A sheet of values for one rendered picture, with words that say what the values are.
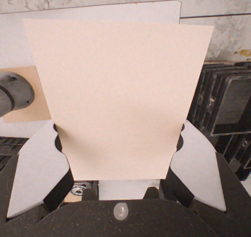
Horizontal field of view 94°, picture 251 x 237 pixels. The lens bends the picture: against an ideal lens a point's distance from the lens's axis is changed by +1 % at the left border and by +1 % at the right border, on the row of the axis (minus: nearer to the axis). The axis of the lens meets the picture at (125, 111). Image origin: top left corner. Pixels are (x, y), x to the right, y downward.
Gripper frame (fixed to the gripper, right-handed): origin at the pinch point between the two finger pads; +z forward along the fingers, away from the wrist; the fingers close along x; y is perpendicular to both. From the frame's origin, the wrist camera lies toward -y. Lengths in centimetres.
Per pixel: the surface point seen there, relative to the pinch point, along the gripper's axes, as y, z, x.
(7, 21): -13, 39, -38
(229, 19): -29, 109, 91
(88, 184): 40.6, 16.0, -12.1
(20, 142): 37, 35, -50
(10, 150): 36, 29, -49
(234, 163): 102, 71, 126
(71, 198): 72, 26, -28
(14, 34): -10, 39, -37
